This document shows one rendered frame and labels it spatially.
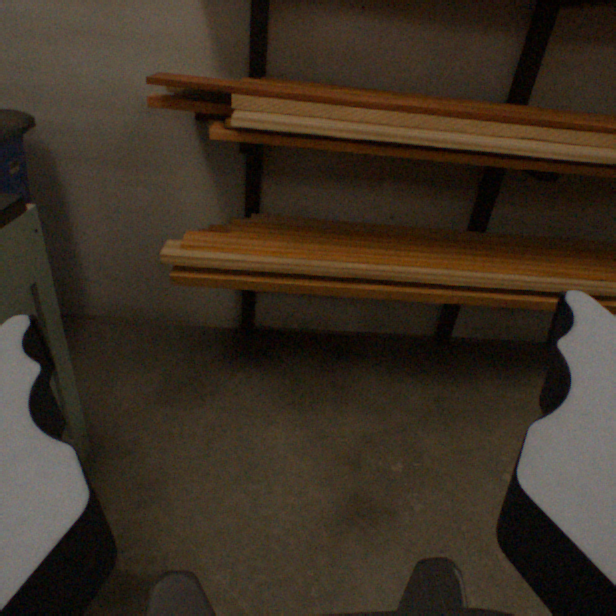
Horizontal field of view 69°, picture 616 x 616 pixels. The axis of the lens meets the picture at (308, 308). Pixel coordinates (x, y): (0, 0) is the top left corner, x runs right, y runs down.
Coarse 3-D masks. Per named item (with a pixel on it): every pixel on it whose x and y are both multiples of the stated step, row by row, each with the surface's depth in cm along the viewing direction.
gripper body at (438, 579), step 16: (432, 560) 5; (448, 560) 5; (160, 576) 5; (176, 576) 5; (192, 576) 5; (416, 576) 5; (432, 576) 5; (448, 576) 5; (160, 592) 5; (176, 592) 5; (192, 592) 5; (416, 592) 5; (432, 592) 5; (448, 592) 5; (464, 592) 5; (160, 608) 5; (176, 608) 5; (192, 608) 5; (208, 608) 5; (400, 608) 5; (416, 608) 5; (432, 608) 5; (448, 608) 5; (464, 608) 5; (480, 608) 5
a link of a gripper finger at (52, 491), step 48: (0, 336) 10; (0, 384) 8; (48, 384) 9; (0, 432) 7; (48, 432) 9; (0, 480) 7; (48, 480) 7; (0, 528) 6; (48, 528) 6; (96, 528) 6; (0, 576) 5; (48, 576) 6; (96, 576) 7
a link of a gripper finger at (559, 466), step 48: (576, 336) 9; (576, 384) 8; (528, 432) 7; (576, 432) 7; (528, 480) 6; (576, 480) 6; (528, 528) 6; (576, 528) 6; (528, 576) 7; (576, 576) 6
